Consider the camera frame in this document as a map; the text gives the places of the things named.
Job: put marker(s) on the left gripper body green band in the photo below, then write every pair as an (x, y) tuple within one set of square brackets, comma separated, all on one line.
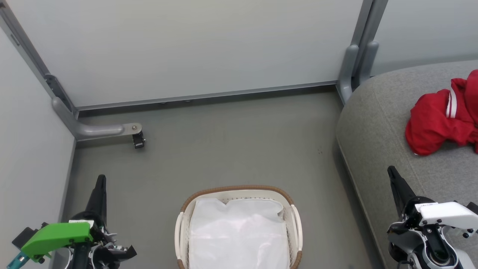
[(56, 235)]

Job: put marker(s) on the black caster wheel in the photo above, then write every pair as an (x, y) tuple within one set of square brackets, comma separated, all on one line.
[(139, 140)]

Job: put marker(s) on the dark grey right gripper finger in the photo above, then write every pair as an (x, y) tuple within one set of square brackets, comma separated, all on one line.
[(401, 194)]

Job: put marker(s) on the red garment with white stripes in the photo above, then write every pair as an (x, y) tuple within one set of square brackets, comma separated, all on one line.
[(429, 123)]

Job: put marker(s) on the white cloth in basket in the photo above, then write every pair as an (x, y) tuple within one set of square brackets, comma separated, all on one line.
[(239, 235)]

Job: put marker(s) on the grey upright partition foot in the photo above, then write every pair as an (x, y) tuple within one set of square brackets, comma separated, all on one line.
[(368, 61), (347, 74)]

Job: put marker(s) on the grey partition foot with caster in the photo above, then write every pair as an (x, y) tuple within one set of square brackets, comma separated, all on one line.
[(93, 130)]

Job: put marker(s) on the white laundry basket brown rim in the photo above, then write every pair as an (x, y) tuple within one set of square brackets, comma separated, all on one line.
[(295, 224)]

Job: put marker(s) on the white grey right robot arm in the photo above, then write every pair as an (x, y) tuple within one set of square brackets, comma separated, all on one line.
[(429, 250)]

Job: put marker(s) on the teal connector piece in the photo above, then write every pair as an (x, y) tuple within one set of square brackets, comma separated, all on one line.
[(15, 261)]

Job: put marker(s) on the grey partition bottom rail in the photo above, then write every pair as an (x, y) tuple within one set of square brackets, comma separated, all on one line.
[(205, 95)]

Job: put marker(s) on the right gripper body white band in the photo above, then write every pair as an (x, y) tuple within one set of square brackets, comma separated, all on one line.
[(444, 213)]

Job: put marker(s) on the grey fabric sofa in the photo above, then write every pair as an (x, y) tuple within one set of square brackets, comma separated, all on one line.
[(377, 149)]

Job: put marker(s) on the grey partition post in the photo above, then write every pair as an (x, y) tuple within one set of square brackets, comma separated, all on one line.
[(26, 48), (368, 22)]

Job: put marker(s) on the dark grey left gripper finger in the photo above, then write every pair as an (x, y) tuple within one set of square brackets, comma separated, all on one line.
[(98, 198)]

